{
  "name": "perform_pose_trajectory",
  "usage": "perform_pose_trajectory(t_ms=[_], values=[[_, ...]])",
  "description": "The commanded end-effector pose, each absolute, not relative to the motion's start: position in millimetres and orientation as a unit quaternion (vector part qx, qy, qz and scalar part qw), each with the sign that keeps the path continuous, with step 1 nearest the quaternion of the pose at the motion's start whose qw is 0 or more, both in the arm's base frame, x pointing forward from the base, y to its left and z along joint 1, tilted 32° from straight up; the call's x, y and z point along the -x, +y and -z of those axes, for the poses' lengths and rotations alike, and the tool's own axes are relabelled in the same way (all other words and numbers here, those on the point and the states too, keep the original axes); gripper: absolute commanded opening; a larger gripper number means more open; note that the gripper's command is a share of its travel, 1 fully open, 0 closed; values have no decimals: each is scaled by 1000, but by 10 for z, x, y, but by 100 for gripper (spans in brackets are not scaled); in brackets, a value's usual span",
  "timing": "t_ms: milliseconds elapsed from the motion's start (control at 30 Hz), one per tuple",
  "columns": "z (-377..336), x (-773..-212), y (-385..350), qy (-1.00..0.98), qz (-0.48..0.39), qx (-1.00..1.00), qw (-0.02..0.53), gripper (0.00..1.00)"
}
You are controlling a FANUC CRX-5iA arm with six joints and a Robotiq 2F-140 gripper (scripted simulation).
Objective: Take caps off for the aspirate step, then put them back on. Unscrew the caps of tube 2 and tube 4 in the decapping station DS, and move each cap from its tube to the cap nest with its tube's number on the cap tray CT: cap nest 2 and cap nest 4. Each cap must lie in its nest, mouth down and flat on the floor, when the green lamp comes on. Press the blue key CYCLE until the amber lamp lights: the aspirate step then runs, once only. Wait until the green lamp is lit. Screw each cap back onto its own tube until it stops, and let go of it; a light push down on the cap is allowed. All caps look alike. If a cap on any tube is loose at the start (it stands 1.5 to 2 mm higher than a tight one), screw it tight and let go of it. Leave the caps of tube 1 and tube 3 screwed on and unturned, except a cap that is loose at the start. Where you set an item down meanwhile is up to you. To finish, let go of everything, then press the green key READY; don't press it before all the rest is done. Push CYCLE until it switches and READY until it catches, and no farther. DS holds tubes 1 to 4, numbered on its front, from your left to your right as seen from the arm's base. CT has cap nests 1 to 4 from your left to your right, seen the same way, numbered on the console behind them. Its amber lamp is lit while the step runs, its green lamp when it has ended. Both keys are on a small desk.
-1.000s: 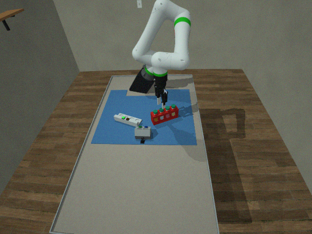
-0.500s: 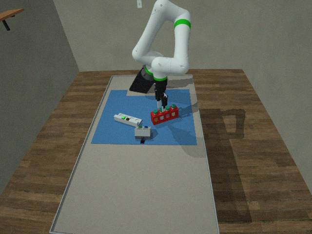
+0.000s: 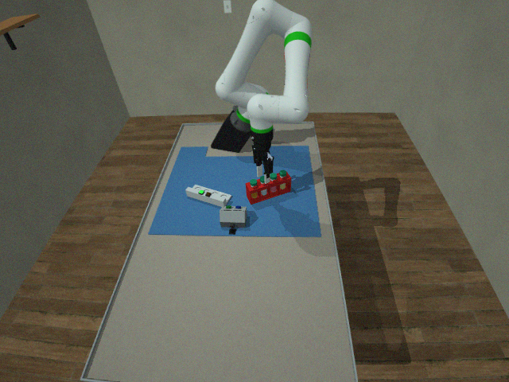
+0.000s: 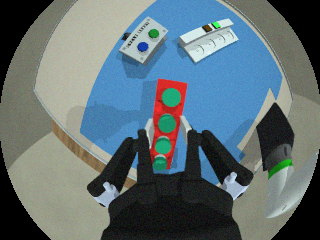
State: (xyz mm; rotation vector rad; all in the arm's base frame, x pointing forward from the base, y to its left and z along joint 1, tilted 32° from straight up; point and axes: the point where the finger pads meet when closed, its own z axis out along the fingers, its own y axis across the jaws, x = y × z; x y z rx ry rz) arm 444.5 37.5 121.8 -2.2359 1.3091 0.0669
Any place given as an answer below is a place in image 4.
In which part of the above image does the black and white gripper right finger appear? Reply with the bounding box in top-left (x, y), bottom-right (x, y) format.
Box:
top-left (180, 115), bottom-right (254, 206)

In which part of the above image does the red tube rack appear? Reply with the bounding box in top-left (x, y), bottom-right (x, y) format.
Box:
top-left (149, 79), bottom-right (188, 169)

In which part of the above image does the green round cap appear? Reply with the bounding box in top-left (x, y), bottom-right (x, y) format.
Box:
top-left (153, 157), bottom-right (167, 171)
top-left (155, 137), bottom-right (171, 154)
top-left (158, 114), bottom-right (176, 133)
top-left (162, 88), bottom-right (181, 107)

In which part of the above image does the blue flat mat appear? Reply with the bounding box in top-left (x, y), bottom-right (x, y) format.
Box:
top-left (80, 0), bottom-right (283, 163)

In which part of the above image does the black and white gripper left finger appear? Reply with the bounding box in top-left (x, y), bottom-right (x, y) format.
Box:
top-left (87, 118), bottom-right (159, 208)

